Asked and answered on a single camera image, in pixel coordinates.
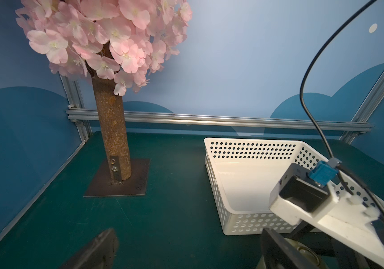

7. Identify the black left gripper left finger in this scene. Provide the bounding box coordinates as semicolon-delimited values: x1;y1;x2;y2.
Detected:
59;229;119;269

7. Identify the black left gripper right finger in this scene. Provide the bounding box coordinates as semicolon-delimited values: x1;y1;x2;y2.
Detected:
260;228;319;269

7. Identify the white perforated plastic basket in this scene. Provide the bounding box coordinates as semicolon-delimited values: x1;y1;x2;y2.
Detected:
203;137;384;236

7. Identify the dark square tree base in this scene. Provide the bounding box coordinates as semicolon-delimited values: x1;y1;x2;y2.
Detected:
83;159;150;198

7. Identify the brown tree trunk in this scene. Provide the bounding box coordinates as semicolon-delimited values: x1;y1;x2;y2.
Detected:
92;76;132;181

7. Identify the pink cherry blossom tree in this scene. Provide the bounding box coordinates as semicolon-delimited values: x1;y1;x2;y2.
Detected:
16;0;193;96

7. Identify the aluminium frame rail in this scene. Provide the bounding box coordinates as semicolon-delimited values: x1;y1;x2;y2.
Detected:
60;71;384;143

